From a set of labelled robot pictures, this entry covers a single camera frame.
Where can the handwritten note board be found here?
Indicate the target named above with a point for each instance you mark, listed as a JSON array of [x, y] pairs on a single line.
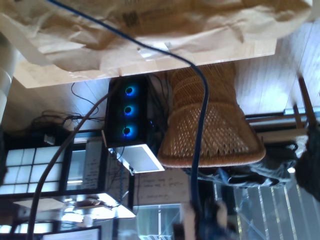
[[162, 190]]

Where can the white flat panel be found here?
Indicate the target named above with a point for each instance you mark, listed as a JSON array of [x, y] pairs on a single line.
[[142, 157]]

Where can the wicker chair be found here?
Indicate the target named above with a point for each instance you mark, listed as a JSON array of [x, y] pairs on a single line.
[[225, 130]]

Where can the black computer tower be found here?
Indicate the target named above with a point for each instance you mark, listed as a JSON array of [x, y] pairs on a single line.
[[115, 112]]

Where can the dark wooden chair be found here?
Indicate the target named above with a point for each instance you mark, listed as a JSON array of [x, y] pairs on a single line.
[[306, 100]]

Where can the white paned window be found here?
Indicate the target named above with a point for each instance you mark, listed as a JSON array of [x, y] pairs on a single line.
[[25, 170]]

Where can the brown paper mailer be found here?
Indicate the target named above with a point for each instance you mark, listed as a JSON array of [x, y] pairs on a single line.
[[225, 20]]

